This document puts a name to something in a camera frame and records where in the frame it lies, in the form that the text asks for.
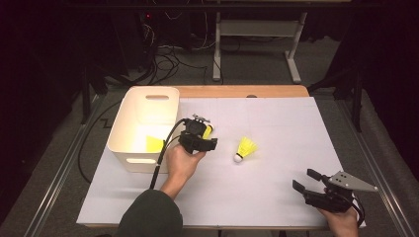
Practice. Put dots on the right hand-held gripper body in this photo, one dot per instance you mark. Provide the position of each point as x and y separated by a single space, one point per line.
332 199

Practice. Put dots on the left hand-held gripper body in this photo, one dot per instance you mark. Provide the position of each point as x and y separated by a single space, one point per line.
192 130

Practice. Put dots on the yellow shuttlecock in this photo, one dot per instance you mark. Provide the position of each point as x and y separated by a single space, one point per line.
246 148
207 132
153 144

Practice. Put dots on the white plastic bin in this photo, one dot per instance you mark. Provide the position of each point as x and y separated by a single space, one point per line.
145 112

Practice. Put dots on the person's right hand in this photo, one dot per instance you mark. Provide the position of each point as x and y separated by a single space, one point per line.
344 225

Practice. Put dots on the person's left hand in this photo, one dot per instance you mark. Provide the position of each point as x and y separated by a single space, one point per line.
179 164

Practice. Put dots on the white board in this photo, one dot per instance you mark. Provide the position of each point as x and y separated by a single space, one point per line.
263 184

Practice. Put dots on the wooden table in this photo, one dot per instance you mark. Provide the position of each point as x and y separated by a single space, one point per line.
230 91

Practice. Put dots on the black metal stand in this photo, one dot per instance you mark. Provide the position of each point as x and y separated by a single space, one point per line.
85 98
356 105

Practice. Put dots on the dark equipment box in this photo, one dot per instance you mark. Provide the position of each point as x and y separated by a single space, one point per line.
138 39

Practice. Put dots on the aluminium rail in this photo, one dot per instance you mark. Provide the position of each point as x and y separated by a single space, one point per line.
372 164
61 179

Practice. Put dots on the white metal desk frame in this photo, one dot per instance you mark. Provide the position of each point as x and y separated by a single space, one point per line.
257 28

